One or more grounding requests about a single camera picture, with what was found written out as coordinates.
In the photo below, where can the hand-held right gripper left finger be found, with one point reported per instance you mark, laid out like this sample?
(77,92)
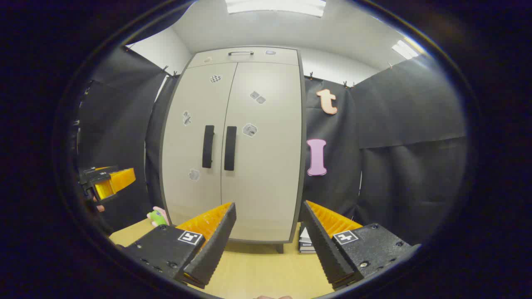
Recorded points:
(216,245)

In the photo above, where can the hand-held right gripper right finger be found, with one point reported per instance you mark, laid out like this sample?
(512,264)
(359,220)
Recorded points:
(324,245)

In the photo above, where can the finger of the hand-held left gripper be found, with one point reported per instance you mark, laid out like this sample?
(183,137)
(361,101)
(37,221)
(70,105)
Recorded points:
(120,178)

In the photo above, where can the grey double-door shoe cabinet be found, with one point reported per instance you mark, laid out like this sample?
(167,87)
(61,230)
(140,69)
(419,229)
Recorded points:
(237,247)

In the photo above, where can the beige shoe cabinet door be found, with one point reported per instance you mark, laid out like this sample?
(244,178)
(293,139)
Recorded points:
(187,149)
(270,174)

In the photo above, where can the beige cabinet drawer front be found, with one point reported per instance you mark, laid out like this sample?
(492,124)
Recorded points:
(257,59)

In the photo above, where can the white paper stack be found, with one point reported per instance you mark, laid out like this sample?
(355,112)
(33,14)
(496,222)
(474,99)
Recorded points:
(305,243)

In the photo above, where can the green pink plush toy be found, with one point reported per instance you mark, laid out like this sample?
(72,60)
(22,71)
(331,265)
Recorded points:
(157,216)

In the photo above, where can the black backdrop cloth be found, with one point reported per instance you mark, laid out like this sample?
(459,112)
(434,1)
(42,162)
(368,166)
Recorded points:
(407,174)

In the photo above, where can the ceiling light panel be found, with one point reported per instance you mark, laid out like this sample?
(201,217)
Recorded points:
(274,6)
(405,50)

